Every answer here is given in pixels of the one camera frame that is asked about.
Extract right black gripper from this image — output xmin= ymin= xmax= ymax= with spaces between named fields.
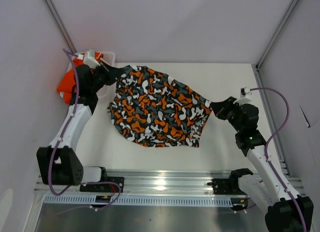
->
xmin=209 ymin=97 xmax=243 ymax=133

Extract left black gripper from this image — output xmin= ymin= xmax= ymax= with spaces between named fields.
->
xmin=90 ymin=61 xmax=126 ymax=93

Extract camouflage orange black shorts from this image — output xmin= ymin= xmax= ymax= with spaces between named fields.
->
xmin=107 ymin=66 xmax=213 ymax=147

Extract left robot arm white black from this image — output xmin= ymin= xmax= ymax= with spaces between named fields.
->
xmin=36 ymin=63 xmax=125 ymax=192

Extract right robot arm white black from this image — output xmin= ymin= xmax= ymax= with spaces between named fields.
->
xmin=210 ymin=97 xmax=314 ymax=231

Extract white plastic basket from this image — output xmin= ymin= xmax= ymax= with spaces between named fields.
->
xmin=72 ymin=49 xmax=116 ymax=98

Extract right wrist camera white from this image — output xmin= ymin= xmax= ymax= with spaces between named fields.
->
xmin=235 ymin=87 xmax=252 ymax=105

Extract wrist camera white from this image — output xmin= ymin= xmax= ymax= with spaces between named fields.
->
xmin=235 ymin=87 xmax=252 ymax=105
xmin=76 ymin=50 xmax=100 ymax=69

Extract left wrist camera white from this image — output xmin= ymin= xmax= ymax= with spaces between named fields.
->
xmin=76 ymin=50 xmax=100 ymax=69

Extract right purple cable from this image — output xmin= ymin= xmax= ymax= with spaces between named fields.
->
xmin=249 ymin=87 xmax=308 ymax=232

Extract purple cable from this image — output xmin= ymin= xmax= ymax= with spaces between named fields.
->
xmin=48 ymin=48 xmax=123 ymax=212
xmin=249 ymin=87 xmax=308 ymax=232

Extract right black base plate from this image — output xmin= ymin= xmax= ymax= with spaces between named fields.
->
xmin=207 ymin=178 xmax=245 ymax=195

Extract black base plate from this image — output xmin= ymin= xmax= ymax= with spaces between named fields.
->
xmin=207 ymin=178 xmax=245 ymax=195
xmin=79 ymin=176 xmax=125 ymax=193

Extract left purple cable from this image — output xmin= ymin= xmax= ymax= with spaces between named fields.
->
xmin=48 ymin=48 xmax=123 ymax=212

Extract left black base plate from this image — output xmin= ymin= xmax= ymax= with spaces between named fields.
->
xmin=79 ymin=176 xmax=125 ymax=193

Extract aluminium mounting rail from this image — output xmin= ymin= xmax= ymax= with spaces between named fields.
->
xmin=34 ymin=169 xmax=306 ymax=196

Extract slotted cable duct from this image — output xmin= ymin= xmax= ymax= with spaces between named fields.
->
xmin=44 ymin=195 xmax=248 ymax=207

